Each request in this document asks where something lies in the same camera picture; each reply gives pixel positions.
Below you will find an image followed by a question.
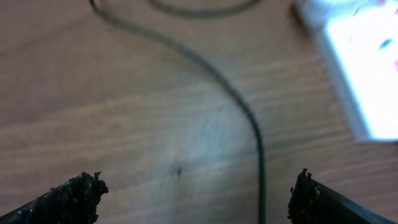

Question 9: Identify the white power strip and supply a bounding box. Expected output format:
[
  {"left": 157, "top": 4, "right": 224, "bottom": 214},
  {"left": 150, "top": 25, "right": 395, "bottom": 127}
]
[{"left": 293, "top": 0, "right": 397, "bottom": 142}]

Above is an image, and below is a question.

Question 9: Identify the black USB charging cable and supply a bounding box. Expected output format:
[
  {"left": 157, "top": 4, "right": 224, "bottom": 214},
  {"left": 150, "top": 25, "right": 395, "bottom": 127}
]
[{"left": 88, "top": 0, "right": 267, "bottom": 224}]

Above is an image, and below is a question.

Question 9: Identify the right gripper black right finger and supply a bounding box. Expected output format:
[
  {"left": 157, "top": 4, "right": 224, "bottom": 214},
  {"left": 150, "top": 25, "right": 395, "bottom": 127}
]
[{"left": 287, "top": 169, "right": 397, "bottom": 224}]

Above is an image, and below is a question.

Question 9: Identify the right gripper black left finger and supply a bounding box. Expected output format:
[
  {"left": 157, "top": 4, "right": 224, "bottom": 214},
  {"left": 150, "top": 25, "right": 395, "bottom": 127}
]
[{"left": 1, "top": 172, "right": 109, "bottom": 224}]

